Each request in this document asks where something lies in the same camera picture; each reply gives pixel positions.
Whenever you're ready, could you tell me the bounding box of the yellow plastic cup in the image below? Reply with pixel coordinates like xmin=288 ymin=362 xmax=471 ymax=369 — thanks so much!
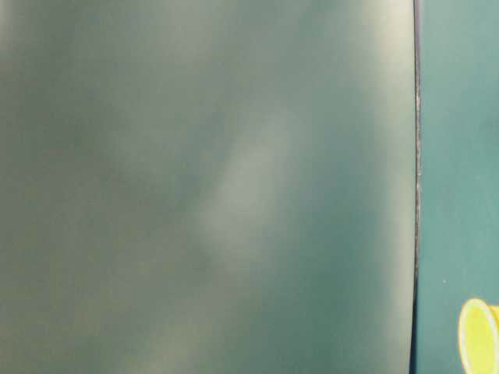
xmin=458 ymin=298 xmax=498 ymax=374

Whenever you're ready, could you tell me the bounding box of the green backdrop board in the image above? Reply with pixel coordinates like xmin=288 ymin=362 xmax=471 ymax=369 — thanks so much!
xmin=1 ymin=1 xmax=416 ymax=373

